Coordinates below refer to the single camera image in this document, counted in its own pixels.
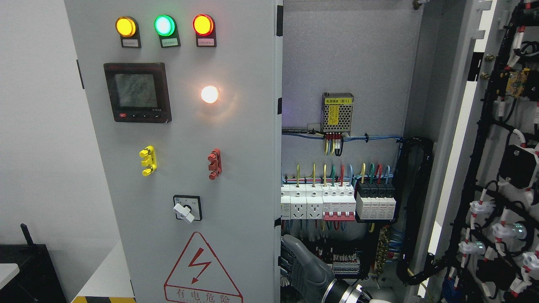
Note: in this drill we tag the dark grey robot hand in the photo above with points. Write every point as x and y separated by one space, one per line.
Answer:
310 276

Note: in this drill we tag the grey cabinet door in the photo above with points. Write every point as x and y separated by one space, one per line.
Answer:
477 241
231 255

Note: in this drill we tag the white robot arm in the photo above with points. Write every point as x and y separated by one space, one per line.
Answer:
339 291

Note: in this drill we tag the relay and terminal row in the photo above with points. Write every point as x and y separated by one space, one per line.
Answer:
339 255

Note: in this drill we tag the white sockets and red breaker row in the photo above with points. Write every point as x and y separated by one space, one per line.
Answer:
330 203

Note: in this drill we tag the brass ground bar right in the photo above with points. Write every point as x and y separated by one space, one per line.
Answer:
382 250

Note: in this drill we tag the black white surge protector block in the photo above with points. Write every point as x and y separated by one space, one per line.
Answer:
375 202

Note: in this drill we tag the metal mesh power supply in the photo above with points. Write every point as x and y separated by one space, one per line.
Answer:
337 112

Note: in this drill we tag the white glowing indicator lamp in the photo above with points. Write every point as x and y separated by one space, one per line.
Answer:
209 94

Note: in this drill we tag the black digital power meter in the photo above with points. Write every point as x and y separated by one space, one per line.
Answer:
138 92

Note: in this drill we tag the black box with antenna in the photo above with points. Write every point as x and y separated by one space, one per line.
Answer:
36 281

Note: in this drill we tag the red indicator lamp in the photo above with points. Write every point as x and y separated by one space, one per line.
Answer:
205 31

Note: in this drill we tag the green indicator lamp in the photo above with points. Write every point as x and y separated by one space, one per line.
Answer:
166 28

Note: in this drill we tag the yellow indicator lamp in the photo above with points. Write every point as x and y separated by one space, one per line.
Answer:
129 32

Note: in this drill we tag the white rotary selector switch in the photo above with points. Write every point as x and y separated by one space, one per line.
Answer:
187 208

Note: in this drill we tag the red terminal handle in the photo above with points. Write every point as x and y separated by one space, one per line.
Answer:
214 166

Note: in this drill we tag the yellow terminal handle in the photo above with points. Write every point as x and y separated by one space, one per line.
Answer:
149 161

